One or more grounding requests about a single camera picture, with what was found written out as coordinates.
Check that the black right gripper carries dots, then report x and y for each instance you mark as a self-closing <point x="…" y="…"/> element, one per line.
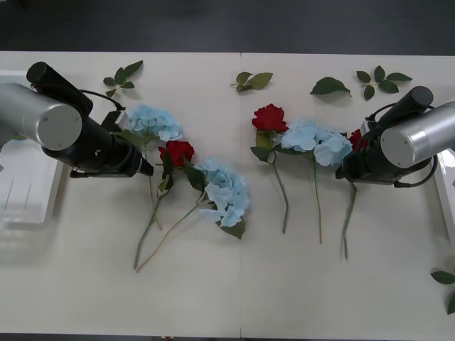
<point x="352" y="170"/>

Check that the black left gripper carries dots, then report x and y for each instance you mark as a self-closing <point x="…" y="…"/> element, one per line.
<point x="126" y="160"/>

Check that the red rose with green stem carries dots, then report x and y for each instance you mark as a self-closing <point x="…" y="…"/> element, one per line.
<point x="350" y="213"/>
<point x="176" y="151"/>
<point x="270" y="117"/>

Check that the pale blue flower green stem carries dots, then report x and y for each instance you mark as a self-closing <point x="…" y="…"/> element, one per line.
<point x="153" y="119"/>
<point x="305" y="136"/>
<point x="227" y="192"/>

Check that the silver and black right arm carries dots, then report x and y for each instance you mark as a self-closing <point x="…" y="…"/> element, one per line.
<point x="416" y="136"/>

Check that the silver and black left arm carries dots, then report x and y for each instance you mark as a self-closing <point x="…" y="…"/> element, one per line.
<point x="57" y="124"/>

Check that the large single green leaf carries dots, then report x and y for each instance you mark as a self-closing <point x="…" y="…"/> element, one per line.
<point x="328" y="87"/>

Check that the green five-leaf twig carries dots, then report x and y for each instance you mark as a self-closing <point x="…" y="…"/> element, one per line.
<point x="385" y="85"/>

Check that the shallow white box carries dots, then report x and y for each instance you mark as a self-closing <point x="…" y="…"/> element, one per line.
<point x="25" y="192"/>
<point x="446" y="192"/>

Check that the yellowish green leaf twig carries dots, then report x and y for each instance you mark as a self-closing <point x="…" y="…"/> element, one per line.
<point x="257" y="81"/>

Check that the pale grey right wrist camera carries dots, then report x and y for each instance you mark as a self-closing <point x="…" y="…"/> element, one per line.
<point x="366" y="127"/>

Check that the pale grey wrist camera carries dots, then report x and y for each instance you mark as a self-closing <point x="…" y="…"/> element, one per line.
<point x="366" y="127"/>
<point x="119" y="120"/>

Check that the pale grey left wrist camera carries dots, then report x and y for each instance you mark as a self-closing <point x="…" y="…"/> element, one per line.
<point x="119" y="120"/>

